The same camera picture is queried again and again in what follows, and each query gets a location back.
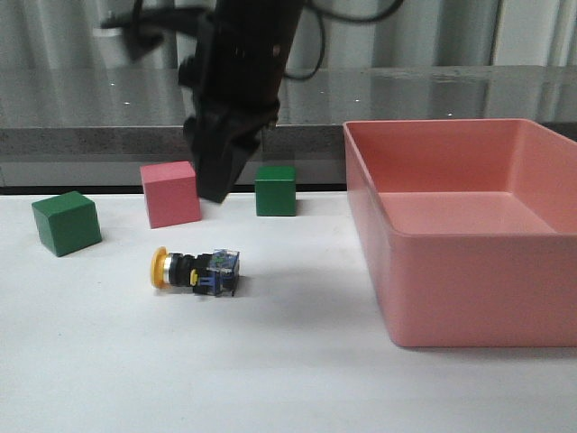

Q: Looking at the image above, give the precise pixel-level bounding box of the grey curtain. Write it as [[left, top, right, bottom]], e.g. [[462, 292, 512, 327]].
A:
[[1, 1, 576, 70]]

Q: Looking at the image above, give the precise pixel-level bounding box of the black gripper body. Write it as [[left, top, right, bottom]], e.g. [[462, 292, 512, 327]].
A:
[[179, 1, 303, 127]]

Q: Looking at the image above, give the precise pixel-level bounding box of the left green wooden cube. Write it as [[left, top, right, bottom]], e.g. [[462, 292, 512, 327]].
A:
[[32, 191, 102, 257]]

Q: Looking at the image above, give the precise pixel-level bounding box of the yellow push button switch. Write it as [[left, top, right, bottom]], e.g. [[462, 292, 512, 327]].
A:
[[150, 246, 240, 297]]

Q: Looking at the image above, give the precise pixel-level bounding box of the right green wooden cube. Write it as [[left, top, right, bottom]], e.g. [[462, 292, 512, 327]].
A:
[[254, 166, 297, 217]]

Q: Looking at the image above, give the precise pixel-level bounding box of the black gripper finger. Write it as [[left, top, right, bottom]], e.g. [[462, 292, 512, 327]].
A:
[[183, 107, 233, 198], [206, 112, 266, 203]]

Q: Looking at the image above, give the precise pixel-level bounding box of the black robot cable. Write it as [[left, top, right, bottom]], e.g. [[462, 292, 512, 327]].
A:
[[283, 0, 405, 82]]

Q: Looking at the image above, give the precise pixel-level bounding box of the pink plastic bin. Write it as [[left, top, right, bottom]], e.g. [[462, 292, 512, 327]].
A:
[[343, 119, 576, 347]]

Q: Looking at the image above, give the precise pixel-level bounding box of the green wooden cube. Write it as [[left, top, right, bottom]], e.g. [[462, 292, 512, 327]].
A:
[[254, 166, 297, 217], [32, 191, 102, 257]]

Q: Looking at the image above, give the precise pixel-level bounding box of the pink wooden cube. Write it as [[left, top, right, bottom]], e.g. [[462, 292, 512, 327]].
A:
[[140, 161, 202, 228]]

